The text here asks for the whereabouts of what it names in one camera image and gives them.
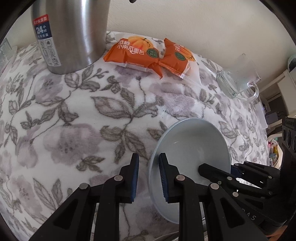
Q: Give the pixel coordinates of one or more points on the black power adapter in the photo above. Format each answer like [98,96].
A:
[272,118]

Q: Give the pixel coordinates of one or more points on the pale blue bowl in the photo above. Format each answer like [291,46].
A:
[196,143]

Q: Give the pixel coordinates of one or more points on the orange snack packet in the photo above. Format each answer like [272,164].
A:
[178,58]
[131,53]

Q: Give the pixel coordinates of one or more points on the white shelf unit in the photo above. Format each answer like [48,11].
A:
[282,88]

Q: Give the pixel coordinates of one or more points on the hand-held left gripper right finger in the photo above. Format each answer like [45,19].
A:
[163,178]

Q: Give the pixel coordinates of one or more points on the small colourful trinkets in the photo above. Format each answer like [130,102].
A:
[274,153]

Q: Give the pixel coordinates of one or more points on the small clear glass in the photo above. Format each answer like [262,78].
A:
[7,53]

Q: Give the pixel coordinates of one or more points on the stainless steel thermos jug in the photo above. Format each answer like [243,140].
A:
[76,34]

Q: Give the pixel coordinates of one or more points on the grey floral blanket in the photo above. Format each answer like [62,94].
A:
[69,115]

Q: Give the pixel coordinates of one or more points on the clear glass mug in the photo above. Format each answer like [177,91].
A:
[231,85]

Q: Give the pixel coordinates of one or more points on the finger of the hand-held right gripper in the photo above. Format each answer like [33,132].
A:
[254,172]
[212,173]

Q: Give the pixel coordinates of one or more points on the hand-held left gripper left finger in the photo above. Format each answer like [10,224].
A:
[135,178]

